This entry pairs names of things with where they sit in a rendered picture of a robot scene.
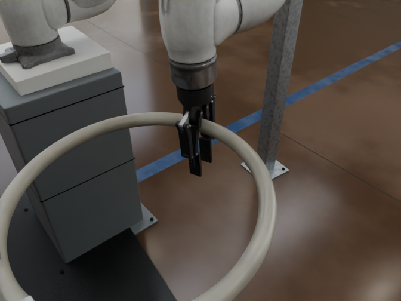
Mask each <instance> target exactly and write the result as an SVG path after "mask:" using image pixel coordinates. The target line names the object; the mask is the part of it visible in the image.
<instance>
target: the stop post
mask: <svg viewBox="0 0 401 301"><path fill-rule="evenodd" d="M302 5H303V0H286V1H285V3H284V4H283V6H282V7H281V8H280V9H279V10H278V11H277V12H276V13H275V14H274V21H273V30H272V39H271V44H270V54H269V63H268V68H267V77H266V86H265V92H264V101H263V110H262V115H261V124H260V133H259V139H258V148H257V154H258V155H259V156H260V158H261V159H262V160H263V163H264V164H265V166H266V167H267V169H268V171H269V174H270V176H271V178H272V180H273V179H275V178H277V177H279V176H281V175H283V174H285V173H287V172H289V169H287V168H286V167H285V166H283V165H282V164H281V163H280V162H278V161H277V160H276V155H277V149H278V144H279V137H280V131H281V127H282V120H283V114H284V110H285V103H286V97H287V92H288V85H289V79H290V75H291V68H292V61H293V58H294V51H295V44H296V40H297V33H298V27H299V23H300V16H301V9H302ZM240 165H241V166H242V167H243V168H244V169H245V170H247V171H248V172H249V173H250V174H251V172H250V170H249V168H248V167H247V166H246V164H245V163H244V162H243V163H241V164H240Z"/></svg>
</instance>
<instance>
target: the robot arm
mask: <svg viewBox="0 0 401 301"><path fill-rule="evenodd" d="M285 1H286V0H159V20H160V26H161V33H162V38H163V41H164V44H165V46H166V48H167V51H168V56H169V57H168V60H169V65H170V70H171V79H172V82H173V83H174V85H176V89H177V98H178V100H179V102H180V103H181V104H182V105H183V119H182V120H181V122H180V121H177V122H176V123H175V126H176V127H177V130H178V135H179V141H180V149H181V156H182V157H185V158H188V159H189V170H190V174H194V175H196V176H199V177H201V176H202V164H201V160H202V161H205V162H208V163H212V145H211V139H213V140H214V139H215V138H213V137H211V136H209V135H206V134H204V133H200V134H201V136H203V137H201V136H200V137H199V129H200V128H201V124H202V118H203V119H206V120H209V121H211V122H214V123H215V98H216V94H214V81H215V80H216V78H217V64H216V59H217V54H216V47H217V46H219V45H220V44H221V43H222V42H223V41H224V40H225V39H227V38H228V37H229V36H231V35H234V34H236V33H242V32H245V31H247V30H250V29H253V28H255V27H257V26H259V25H260V24H262V23H264V22H266V21H267V20H268V19H270V18H271V17H272V16H273V15H274V14H275V13H276V12H277V11H278V10H279V9H280V8H281V7H282V6H283V4H284V3H285ZM115 2H116V0H0V16H1V20H2V22H3V25H4V28H5V30H6V32H7V34H8V36H9V37H10V40H11V43H12V47H8V48H6V49H5V52H4V53H2V54H0V61H1V63H8V62H16V61H18V62H19V63H20V64H21V66H22V68H23V69H31V68H33V67H35V66H37V65H40V64H43V63H46V62H49V61H52V60H55V59H58V58H60V57H64V56H69V55H72V54H75V50H74V48H72V47H69V46H67V45H66V44H64V43H63V42H62V41H61V38H60V35H59V33H58V29H59V28H61V27H62V26H64V25H65V24H68V23H73V22H78V21H81V20H85V19H89V18H91V17H95V16H97V15H99V14H102V13H104V12H105V11H107V10H108V9H109V8H110V7H111V6H112V5H113V4H114V3H115ZM198 141H199V150H200V152H198Z"/></svg>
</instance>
